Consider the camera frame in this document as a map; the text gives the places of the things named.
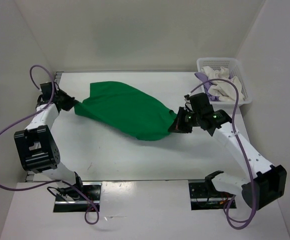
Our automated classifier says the lavender t shirt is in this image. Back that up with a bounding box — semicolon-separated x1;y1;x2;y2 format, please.
194;72;237;102

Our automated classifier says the cream white t shirt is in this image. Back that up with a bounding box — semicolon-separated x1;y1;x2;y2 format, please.
200;66;244;102

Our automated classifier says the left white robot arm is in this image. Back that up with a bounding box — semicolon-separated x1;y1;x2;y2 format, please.
14;90;85;200

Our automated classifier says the green t shirt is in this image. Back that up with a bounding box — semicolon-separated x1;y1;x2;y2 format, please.
74;81;177;141

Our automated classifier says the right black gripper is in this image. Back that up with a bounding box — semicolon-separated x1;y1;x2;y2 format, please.
168;106;201;133

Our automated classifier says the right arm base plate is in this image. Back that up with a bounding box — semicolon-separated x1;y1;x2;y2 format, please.
188;179;233;211

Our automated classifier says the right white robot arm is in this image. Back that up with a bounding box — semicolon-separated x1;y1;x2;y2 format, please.
168;107;287;211

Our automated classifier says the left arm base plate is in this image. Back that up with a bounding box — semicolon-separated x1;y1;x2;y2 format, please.
48;181;102;213

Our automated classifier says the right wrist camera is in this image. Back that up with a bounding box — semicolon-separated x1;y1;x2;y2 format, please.
189;92;214;116

